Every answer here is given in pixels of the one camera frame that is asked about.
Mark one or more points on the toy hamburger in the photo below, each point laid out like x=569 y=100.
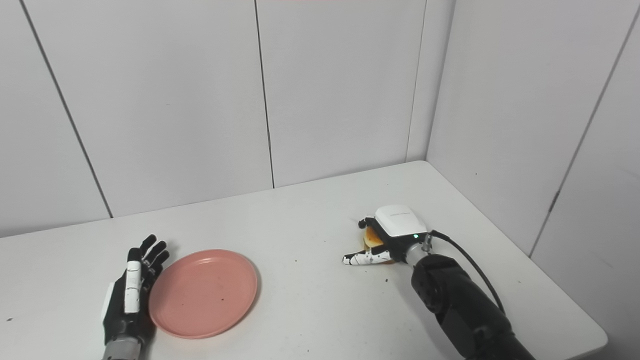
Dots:
x=372 y=237

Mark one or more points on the pink round plate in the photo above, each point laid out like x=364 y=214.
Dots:
x=203 y=294

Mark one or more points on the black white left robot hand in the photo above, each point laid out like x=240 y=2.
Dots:
x=131 y=295

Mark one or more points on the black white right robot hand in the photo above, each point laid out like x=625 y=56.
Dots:
x=400 y=225

